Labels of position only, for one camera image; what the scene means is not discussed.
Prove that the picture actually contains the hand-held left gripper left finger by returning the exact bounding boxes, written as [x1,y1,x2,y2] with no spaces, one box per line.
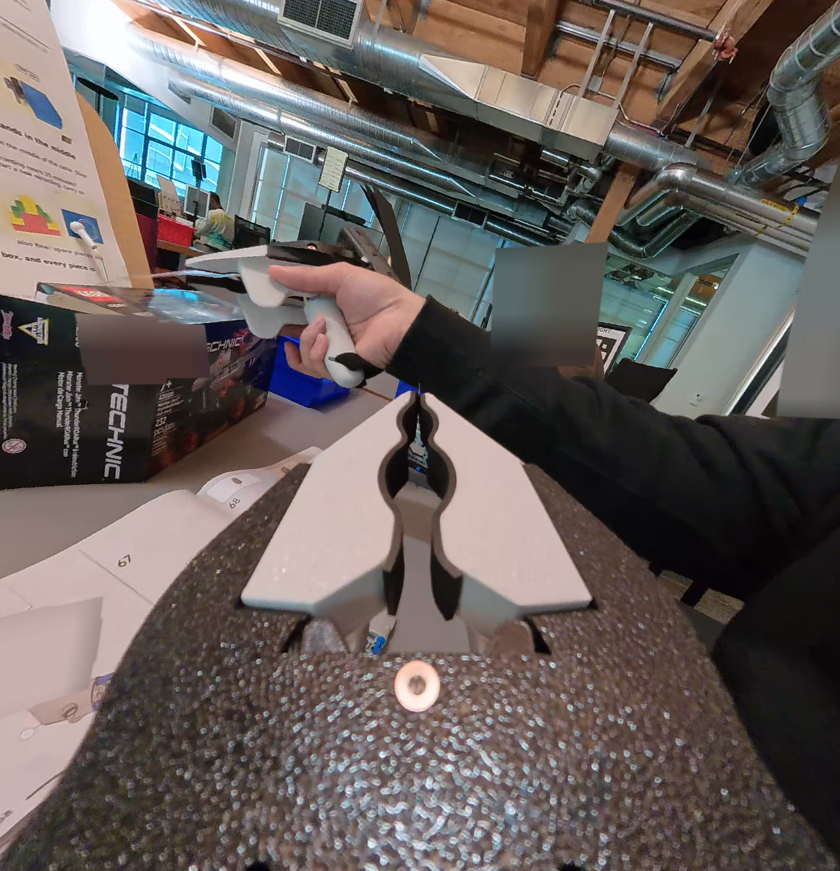
[241,393,421,617]

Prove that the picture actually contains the person's right hand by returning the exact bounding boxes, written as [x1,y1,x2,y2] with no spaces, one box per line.
[268,260,429,381]

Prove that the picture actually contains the printed instruction board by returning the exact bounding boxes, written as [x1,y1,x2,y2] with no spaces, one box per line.
[0,0,153,291]

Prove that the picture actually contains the blue storage bin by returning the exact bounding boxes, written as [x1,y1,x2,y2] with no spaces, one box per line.
[267,333,371,411]

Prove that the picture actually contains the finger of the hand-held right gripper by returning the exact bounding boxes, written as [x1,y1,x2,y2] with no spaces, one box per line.
[184,244,289,274]

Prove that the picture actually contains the clear plastic bag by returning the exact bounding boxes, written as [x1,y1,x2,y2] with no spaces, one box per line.
[142,271,249,325]

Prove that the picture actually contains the black framed tag sign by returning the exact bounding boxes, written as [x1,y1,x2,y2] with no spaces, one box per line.
[595,323,633,374]

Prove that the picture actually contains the person's right forearm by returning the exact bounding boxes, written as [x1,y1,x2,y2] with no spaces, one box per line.
[386,294,840,603]

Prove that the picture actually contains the white instruction booklet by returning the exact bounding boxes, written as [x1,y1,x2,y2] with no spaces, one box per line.
[0,445,326,839]

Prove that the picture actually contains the hanging sign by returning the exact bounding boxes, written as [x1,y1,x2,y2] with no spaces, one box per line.
[318,146,350,193]

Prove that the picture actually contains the silver ventilation duct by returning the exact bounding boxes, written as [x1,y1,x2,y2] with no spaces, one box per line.
[127,0,836,261]

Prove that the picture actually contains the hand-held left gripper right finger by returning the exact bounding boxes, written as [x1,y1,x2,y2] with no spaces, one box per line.
[420,393,593,621]

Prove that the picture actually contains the black toy set box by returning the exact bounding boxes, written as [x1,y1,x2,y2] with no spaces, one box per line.
[0,281,271,494]

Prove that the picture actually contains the person's black sweater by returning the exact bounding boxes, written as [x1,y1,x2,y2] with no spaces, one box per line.
[711,585,840,866]

